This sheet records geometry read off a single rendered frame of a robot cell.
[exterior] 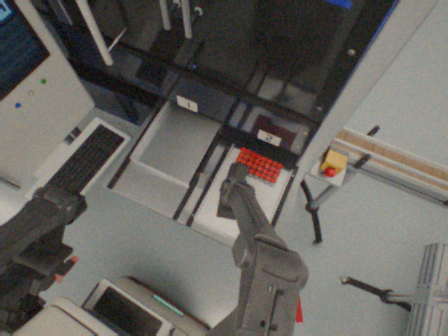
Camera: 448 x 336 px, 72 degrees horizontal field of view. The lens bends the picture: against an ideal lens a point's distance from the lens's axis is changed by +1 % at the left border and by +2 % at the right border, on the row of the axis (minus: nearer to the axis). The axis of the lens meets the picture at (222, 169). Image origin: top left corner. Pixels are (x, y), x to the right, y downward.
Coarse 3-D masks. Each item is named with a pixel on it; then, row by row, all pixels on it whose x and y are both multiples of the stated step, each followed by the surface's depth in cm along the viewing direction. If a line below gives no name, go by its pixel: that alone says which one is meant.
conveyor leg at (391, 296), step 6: (390, 294) 173; (396, 294) 167; (402, 294) 162; (408, 294) 157; (438, 294) 136; (444, 294) 133; (390, 300) 174; (396, 300) 168; (402, 300) 163; (408, 300) 157; (438, 300) 136; (444, 300) 133
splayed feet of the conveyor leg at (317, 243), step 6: (306, 186) 204; (306, 192) 201; (312, 198) 199; (306, 204) 199; (312, 210) 195; (312, 216) 195; (318, 222) 194; (318, 228) 194; (318, 234) 194; (318, 240) 194; (318, 246) 199
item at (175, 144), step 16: (160, 112) 130; (176, 112) 133; (192, 112) 133; (160, 128) 130; (176, 128) 130; (192, 128) 130; (208, 128) 131; (144, 144) 127; (160, 144) 127; (176, 144) 127; (192, 144) 128; (208, 144) 128; (144, 160) 124; (160, 160) 124; (176, 160) 125; (192, 160) 125; (176, 176) 122; (192, 176) 119
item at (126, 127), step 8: (96, 112) 172; (104, 112) 166; (88, 120) 190; (104, 120) 177; (112, 120) 172; (120, 120) 166; (80, 128) 214; (120, 128) 177; (128, 128) 171; (136, 128) 166; (128, 144) 197
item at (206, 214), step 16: (224, 160) 122; (224, 176) 122; (272, 176) 123; (288, 176) 123; (208, 192) 117; (256, 192) 120; (272, 192) 120; (208, 208) 117; (272, 208) 118; (208, 224) 112; (224, 224) 115
